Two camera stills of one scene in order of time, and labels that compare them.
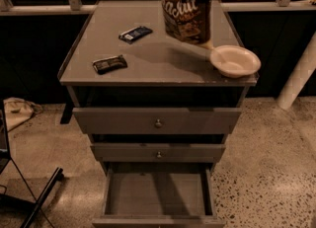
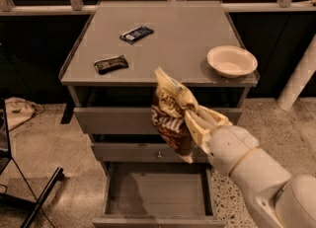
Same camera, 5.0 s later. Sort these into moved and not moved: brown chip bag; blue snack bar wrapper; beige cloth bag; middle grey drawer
Moved: brown chip bag
Not moved: middle grey drawer; beige cloth bag; blue snack bar wrapper
